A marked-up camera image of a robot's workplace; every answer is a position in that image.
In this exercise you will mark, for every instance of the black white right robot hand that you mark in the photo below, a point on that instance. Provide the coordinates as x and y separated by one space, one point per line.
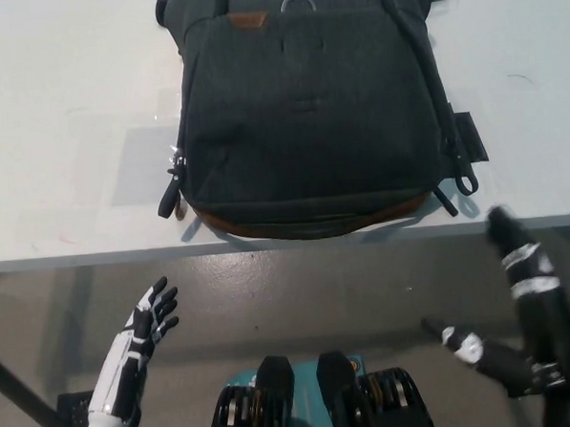
541 315

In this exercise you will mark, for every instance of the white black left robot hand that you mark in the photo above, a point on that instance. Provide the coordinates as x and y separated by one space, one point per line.
125 360

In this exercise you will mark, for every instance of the dark grey backpack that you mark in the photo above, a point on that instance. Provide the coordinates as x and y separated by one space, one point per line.
309 126

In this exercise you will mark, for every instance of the black teal robot torso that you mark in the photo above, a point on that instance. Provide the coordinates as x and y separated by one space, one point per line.
276 415

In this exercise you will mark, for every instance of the black floor mounting plate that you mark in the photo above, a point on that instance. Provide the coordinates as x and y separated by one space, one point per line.
73 411

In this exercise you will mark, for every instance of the black table leg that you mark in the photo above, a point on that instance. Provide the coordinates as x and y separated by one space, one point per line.
21 385

